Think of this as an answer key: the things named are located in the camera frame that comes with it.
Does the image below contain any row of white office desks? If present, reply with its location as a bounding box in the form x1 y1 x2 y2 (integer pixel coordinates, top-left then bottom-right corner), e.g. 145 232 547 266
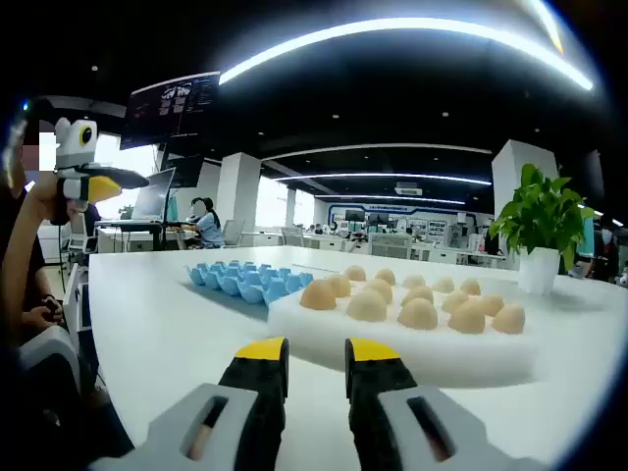
235 225 506 269

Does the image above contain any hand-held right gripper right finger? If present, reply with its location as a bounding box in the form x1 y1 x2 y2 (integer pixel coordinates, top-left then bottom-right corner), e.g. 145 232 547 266
344 337 549 471

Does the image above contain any long ceiling light strip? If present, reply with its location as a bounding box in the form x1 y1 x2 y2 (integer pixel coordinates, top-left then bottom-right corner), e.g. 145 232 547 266
218 17 595 92

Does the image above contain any person's black clothing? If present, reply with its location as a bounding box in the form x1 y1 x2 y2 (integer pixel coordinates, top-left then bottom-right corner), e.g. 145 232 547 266
0 171 63 300

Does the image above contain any blue egg tray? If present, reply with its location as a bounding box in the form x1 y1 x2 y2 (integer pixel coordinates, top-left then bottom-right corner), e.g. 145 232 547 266
184 260 315 306

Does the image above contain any thin ceiling light strip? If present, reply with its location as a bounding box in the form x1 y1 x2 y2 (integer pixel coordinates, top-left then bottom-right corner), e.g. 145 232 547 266
274 172 492 186
313 193 467 206

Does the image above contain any tilted monitor on stand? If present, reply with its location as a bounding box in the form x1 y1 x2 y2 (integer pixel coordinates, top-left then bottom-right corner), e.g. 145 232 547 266
131 166 177 221

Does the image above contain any white foam egg holder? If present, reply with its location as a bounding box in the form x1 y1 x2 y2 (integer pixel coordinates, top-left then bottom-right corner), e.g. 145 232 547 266
267 277 546 389

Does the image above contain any black monitor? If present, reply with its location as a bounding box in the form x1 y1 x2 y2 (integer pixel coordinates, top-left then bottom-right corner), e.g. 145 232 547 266
161 141 205 190

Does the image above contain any black desk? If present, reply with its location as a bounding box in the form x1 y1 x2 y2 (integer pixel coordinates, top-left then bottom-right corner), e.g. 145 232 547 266
95 219 197 254

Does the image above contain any white table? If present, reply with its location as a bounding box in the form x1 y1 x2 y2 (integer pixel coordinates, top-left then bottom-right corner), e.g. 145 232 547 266
87 244 628 471

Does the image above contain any cluster of beige eggs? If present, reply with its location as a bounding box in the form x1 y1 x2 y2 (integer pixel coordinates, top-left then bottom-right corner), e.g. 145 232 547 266
299 264 527 336

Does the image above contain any white chair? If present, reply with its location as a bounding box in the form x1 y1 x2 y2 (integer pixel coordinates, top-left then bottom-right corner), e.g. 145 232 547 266
19 326 82 393

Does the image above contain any green plant in white pot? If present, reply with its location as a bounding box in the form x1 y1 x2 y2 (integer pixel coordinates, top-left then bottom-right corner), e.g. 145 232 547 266
488 163 598 295

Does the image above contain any person's left hand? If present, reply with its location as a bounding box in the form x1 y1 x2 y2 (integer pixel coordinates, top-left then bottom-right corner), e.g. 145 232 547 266
29 177 73 225

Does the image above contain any large dark display screen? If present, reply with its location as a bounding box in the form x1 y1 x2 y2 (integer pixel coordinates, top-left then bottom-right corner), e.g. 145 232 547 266
120 71 222 151

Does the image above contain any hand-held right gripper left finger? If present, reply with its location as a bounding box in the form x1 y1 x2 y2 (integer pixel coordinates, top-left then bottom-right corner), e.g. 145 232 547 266
87 336 290 471

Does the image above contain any black cable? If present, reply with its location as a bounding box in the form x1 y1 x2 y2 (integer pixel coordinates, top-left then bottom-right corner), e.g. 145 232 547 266
56 220 70 295

